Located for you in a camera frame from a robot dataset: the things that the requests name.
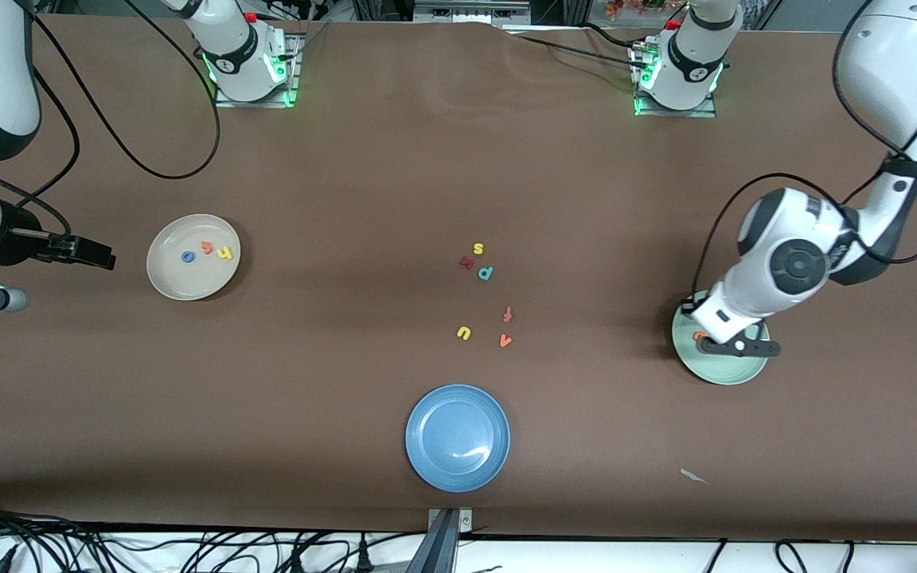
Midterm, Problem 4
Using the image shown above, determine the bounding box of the green plate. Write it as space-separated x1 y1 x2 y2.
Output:
671 289 771 386

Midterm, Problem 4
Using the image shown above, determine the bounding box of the brown beige plate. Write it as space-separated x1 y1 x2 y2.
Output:
146 214 241 302

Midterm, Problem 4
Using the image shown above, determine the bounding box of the brown table cover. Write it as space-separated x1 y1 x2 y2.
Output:
0 12 917 544

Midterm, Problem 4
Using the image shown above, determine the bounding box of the blue plate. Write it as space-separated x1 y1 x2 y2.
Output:
405 384 511 493

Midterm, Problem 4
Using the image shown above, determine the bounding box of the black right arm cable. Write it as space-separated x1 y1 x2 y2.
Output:
0 0 222 240

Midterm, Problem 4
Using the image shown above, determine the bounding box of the black cable on table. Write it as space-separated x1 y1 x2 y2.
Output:
578 21 644 49
506 32 636 63

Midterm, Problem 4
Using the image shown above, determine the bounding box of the grey metal mount post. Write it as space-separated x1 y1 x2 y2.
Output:
425 508 475 573

